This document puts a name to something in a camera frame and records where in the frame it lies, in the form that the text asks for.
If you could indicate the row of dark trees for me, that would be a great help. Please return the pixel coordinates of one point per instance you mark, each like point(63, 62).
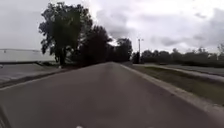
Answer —
point(96, 48)

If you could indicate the pole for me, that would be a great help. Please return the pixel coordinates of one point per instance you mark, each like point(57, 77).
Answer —
point(139, 50)

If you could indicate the grey asphalt road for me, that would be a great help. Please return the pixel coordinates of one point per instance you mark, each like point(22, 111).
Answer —
point(103, 96)

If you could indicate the large leafy tree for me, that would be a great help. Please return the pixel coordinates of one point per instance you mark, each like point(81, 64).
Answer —
point(63, 30)

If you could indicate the row of distant trees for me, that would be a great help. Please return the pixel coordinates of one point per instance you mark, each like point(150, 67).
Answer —
point(186, 57)

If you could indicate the pale kerb strip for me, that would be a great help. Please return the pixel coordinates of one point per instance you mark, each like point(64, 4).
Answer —
point(186, 96)

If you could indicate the dark grass verge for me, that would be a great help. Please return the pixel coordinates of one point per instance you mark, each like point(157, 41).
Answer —
point(30, 78)

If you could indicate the long white building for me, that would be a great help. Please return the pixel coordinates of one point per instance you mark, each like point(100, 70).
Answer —
point(20, 56)

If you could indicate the pale side path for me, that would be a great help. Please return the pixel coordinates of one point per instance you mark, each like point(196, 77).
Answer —
point(206, 75)

